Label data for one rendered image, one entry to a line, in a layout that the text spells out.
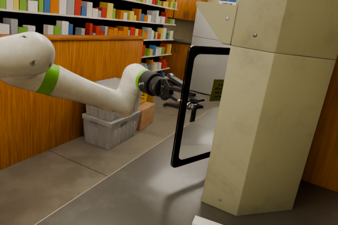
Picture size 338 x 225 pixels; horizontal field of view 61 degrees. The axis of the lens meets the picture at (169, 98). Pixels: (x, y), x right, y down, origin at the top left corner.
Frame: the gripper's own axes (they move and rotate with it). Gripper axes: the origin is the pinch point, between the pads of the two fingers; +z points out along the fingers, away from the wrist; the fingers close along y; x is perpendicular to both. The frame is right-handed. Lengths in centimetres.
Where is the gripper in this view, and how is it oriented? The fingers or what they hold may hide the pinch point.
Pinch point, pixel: (192, 100)
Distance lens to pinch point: 98.2
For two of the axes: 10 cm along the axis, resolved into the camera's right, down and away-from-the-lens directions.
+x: 7.5, -0.7, 6.5
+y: 1.4, -9.5, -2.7
